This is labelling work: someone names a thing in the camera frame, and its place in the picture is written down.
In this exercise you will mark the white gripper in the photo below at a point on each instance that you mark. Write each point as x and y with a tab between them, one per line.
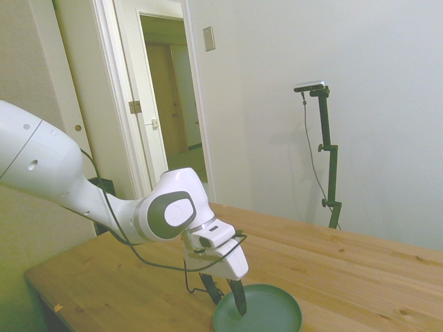
232	264

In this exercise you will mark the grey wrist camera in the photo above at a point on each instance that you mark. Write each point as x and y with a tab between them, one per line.
207	256

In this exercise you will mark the white door frame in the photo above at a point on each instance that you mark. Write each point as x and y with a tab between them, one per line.
149	155

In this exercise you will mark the teal round plate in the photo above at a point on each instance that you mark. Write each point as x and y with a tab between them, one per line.
270	307

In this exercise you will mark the metal door hinge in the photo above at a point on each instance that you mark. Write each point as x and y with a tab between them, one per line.
135	107

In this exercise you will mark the white open door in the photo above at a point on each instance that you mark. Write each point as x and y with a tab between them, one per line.
100	103

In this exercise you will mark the beige wall switch plate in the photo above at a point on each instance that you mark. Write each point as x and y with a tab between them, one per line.
208	38

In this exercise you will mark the silver stereo camera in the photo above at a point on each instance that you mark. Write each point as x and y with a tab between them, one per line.
309	85

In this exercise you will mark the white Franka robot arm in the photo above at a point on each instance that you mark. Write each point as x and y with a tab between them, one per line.
45	155

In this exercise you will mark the black jointed camera stand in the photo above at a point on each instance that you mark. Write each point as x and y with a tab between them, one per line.
334	173

